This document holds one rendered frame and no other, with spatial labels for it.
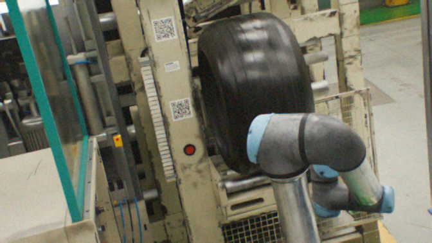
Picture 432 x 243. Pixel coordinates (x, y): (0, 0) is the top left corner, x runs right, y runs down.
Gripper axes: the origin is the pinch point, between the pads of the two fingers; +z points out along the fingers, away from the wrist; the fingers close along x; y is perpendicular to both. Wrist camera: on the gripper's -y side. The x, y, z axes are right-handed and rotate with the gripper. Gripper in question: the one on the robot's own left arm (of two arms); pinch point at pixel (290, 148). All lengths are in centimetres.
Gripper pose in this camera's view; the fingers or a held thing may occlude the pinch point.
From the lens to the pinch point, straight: 181.2
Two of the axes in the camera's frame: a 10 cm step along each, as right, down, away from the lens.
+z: -2.0, -1.4, 9.7
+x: -9.6, 2.3, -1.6
